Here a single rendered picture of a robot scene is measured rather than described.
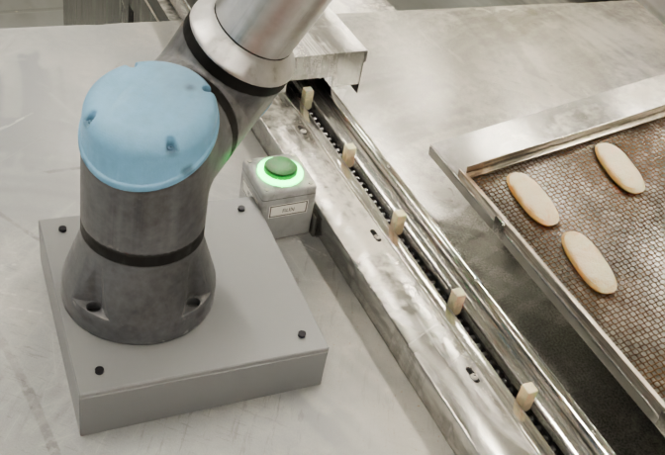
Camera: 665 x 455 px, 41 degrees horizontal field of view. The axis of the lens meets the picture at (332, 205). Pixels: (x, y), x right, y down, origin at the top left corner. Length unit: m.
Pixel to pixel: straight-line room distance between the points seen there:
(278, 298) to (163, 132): 0.26
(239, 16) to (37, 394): 0.41
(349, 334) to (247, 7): 0.38
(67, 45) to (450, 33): 0.65
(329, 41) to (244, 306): 0.51
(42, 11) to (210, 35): 2.44
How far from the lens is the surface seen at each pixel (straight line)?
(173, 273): 0.85
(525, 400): 0.94
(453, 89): 1.46
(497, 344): 1.00
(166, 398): 0.88
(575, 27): 1.78
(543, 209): 1.10
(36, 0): 3.34
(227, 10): 0.84
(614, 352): 0.98
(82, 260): 0.87
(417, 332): 0.96
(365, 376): 0.96
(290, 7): 0.81
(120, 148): 0.76
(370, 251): 1.04
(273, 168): 1.06
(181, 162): 0.76
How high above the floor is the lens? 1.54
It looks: 38 degrees down
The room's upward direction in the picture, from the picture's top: 12 degrees clockwise
